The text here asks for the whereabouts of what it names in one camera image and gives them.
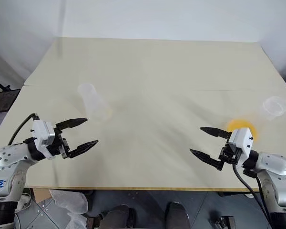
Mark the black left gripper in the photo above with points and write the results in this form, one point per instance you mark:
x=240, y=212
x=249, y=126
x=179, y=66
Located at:
x=59, y=148

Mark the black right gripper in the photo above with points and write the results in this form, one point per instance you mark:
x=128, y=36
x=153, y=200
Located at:
x=230, y=155

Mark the glass flask with orange liquid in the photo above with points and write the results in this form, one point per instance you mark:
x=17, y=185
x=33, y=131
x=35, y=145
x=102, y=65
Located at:
x=93, y=102

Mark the wide clear plastic cup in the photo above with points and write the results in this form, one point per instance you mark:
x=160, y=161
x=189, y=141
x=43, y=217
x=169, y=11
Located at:
x=271, y=107

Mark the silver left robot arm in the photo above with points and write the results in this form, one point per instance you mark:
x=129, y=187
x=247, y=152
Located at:
x=7, y=157

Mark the crumpled clear plastic bag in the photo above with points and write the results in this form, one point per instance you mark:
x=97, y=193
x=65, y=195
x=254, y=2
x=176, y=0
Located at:
x=69, y=202

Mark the brown cardboard box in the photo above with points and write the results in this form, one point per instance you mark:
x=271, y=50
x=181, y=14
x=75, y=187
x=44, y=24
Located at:
x=43, y=195

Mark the black metal clamp part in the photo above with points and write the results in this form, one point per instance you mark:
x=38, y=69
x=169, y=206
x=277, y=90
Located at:
x=225, y=222

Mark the dark rounded shape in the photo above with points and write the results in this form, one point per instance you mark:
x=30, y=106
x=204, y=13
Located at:
x=177, y=215
x=119, y=217

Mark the black mesh panel stand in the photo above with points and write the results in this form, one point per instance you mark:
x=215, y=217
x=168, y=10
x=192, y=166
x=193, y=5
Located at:
x=2, y=100

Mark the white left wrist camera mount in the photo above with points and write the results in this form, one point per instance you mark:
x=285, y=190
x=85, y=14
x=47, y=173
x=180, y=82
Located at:
x=41, y=133

